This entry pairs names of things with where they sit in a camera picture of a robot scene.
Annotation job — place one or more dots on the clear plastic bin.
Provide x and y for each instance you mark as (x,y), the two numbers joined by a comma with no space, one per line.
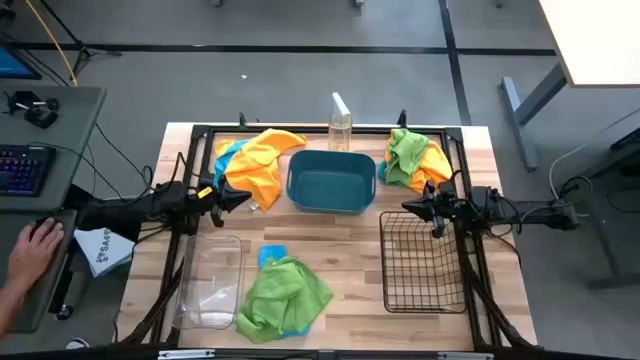
(210,300)

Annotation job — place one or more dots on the dark grey plastic bin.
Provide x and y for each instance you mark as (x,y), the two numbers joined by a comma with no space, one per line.
(330,186)

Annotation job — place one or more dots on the black tripod stand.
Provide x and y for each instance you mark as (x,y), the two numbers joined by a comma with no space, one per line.
(80,52)

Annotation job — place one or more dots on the black metal rig frame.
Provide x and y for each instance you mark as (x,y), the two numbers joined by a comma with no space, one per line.
(456,150)

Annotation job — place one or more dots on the silver metal bracket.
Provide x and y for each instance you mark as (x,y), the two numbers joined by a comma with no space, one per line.
(465,356)
(186,354)

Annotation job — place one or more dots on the person's forearm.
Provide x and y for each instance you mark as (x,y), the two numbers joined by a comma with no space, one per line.
(10,310)

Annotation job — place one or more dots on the clear spray bottle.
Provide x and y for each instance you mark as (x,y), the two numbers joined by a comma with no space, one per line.
(340,131)

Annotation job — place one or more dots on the black caster wheel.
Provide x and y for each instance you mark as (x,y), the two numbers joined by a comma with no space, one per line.
(65,313)

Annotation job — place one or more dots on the green microfiber towel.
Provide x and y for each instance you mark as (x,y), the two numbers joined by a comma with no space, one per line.
(295,285)
(260,320)
(405,155)

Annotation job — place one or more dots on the blue microfiber towel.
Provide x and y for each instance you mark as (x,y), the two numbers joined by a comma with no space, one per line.
(382,173)
(272,253)
(225,162)

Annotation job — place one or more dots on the backlit black keyboard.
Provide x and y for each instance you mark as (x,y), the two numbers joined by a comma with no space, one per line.
(25,170)

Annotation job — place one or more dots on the white table top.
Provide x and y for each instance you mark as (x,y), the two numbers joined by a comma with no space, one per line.
(595,40)

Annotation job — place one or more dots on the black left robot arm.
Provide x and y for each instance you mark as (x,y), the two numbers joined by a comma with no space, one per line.
(170,201)

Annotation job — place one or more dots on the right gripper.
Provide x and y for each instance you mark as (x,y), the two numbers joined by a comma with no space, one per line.
(438,220)

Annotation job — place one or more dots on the white shoe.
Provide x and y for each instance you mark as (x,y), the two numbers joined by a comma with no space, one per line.
(78,344)

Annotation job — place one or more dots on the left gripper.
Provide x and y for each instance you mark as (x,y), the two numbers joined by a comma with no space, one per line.
(218,212)

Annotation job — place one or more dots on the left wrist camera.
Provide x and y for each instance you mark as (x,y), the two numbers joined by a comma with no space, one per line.
(205,192)

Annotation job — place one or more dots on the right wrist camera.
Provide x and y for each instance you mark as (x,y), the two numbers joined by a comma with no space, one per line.
(447,191)

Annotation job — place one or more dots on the monitor with blue screen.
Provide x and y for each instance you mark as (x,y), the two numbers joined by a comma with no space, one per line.
(14,65)

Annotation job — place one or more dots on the black clamp device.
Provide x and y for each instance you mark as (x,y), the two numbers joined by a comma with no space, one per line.
(37,115)

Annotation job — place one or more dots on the person's hand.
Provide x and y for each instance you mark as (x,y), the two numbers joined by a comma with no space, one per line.
(32,252)

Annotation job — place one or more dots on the grey table leg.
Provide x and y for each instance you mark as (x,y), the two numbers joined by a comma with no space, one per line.
(522,125)

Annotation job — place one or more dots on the yellow microfiber towel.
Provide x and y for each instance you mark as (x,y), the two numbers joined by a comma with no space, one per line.
(255,180)
(280,142)
(434,165)

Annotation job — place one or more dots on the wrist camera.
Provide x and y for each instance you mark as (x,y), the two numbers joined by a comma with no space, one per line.
(447,191)
(205,192)

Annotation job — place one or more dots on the grey desk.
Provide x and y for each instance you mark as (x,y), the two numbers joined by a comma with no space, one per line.
(65,120)

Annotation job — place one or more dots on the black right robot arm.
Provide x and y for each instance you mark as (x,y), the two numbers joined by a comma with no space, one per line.
(525,210)

